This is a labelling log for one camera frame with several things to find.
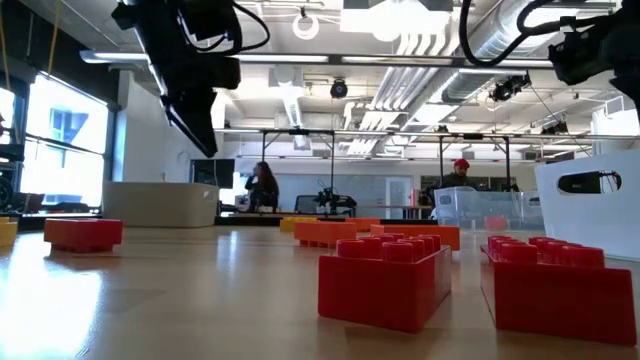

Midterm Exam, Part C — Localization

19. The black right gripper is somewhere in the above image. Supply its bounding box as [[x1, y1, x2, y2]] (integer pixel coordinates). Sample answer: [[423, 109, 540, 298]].
[[599, 0, 640, 121]]

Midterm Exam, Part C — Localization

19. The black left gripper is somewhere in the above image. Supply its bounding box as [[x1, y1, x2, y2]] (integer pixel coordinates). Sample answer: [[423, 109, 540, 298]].
[[110, 0, 242, 159]]

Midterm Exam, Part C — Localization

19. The white plastic bin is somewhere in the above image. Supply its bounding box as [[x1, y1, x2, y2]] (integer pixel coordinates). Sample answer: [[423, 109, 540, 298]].
[[533, 149, 640, 262]]

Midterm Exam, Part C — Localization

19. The red toy brick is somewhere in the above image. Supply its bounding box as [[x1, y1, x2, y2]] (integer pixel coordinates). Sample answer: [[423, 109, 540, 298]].
[[43, 218, 124, 254], [479, 234, 639, 347], [317, 232, 453, 335]]

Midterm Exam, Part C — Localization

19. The small yellow toy brick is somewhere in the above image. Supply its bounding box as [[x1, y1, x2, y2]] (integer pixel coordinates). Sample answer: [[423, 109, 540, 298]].
[[0, 216, 19, 247]]

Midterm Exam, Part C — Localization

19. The black monitor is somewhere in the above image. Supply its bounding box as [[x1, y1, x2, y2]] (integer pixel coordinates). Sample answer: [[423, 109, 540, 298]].
[[189, 158, 236, 190]]

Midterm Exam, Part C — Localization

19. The grey plastic bin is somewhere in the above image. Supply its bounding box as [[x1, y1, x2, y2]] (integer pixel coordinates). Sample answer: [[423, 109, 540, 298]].
[[102, 181, 221, 229]]

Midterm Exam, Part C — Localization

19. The person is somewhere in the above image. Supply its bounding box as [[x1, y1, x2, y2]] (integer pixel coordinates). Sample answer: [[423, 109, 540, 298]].
[[243, 160, 281, 214], [424, 158, 484, 204]]

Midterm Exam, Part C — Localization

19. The long ceiling light bar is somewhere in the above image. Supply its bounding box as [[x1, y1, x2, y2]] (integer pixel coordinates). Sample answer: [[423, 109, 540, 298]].
[[79, 48, 640, 70]]

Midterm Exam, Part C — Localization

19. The large bright window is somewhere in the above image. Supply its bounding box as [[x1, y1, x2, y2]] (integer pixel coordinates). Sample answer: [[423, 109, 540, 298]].
[[19, 74, 110, 209]]

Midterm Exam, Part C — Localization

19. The black round ceiling speaker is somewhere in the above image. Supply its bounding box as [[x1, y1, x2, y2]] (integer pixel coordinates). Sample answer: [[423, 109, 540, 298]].
[[329, 78, 350, 100]]

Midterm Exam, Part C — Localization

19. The clear plastic bin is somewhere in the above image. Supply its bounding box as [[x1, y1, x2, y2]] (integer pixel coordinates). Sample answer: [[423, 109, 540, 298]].
[[432, 186, 546, 232]]

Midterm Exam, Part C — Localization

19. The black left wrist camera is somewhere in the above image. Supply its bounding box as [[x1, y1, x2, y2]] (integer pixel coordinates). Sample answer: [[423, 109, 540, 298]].
[[197, 55, 242, 91]]

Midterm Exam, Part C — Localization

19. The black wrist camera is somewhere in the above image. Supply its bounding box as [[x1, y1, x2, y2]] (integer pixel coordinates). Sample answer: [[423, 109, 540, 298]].
[[197, 55, 242, 91], [547, 24, 610, 87]]

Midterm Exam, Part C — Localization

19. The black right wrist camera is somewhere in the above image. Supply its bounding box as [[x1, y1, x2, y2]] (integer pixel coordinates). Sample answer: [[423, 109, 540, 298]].
[[547, 24, 610, 87]]

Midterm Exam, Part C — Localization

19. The black background gantry frame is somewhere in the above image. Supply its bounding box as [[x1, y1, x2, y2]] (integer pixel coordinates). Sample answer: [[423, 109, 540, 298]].
[[438, 132, 512, 194], [261, 128, 336, 214]]

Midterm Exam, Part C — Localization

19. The black aluminium table frame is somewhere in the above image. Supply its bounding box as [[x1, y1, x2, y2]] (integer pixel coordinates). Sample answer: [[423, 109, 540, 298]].
[[14, 212, 441, 232]]

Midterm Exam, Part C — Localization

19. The black ceiling camera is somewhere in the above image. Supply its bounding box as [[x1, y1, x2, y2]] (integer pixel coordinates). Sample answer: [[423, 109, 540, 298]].
[[489, 73, 531, 104]]

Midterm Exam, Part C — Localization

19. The white ceiling ring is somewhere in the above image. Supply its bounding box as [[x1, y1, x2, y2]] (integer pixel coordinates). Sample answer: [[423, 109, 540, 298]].
[[292, 12, 321, 41]]

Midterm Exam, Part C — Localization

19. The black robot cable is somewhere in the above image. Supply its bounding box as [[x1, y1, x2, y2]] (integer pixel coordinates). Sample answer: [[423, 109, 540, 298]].
[[458, 0, 621, 69]]

